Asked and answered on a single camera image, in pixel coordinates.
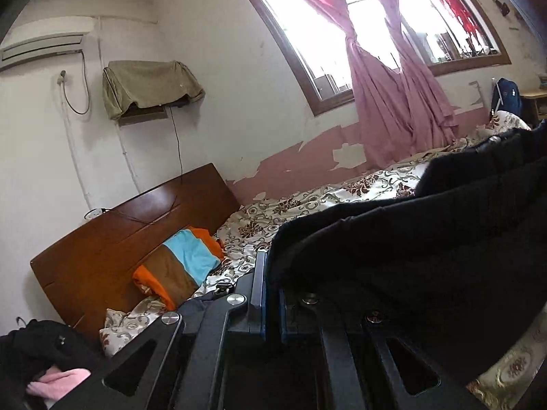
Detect blue backpack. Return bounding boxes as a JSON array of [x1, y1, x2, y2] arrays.
[[491, 78, 523, 116]]

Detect black clothing pile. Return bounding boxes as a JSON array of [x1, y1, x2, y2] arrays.
[[0, 319, 103, 410]]

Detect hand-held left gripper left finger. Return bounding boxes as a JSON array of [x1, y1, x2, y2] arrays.
[[55, 250, 268, 410]]

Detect brown framed window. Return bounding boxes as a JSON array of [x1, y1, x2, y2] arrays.
[[224, 0, 512, 117]]

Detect floral bedspread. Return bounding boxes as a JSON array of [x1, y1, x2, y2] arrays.
[[99, 111, 547, 410]]

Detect black hanging cable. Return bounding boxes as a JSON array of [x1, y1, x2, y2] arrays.
[[170, 106, 185, 178]]

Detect wooden desk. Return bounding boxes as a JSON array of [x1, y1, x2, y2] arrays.
[[519, 87, 547, 122]]

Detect grey looped hose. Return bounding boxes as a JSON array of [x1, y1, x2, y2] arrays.
[[57, 49, 92, 116]]

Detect dark navy jacket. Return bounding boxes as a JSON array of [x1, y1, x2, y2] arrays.
[[175, 120, 547, 387]]

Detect white air conditioner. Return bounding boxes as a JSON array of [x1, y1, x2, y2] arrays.
[[0, 16, 95, 73]]

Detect white wall pipe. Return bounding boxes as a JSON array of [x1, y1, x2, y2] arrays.
[[64, 94, 95, 212], [121, 126, 141, 194]]

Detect pink curtain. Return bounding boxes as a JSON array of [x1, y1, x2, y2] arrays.
[[245, 0, 458, 169]]

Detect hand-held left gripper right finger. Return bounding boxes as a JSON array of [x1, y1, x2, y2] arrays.
[[279, 287, 489, 410]]

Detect red hanging clothes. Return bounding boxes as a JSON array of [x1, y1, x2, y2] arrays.
[[436, 0, 480, 36]]

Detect pink fluffy garment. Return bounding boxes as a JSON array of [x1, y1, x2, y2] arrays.
[[26, 368, 91, 402]]

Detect cloth-covered wall shelf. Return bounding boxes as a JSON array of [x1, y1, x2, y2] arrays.
[[102, 60, 206, 121]]

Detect wooden headboard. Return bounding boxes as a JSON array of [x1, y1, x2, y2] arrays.
[[30, 162, 241, 342]]

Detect orange brown blue striped pillow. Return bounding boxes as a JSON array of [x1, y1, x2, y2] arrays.
[[132, 226, 225, 312]]

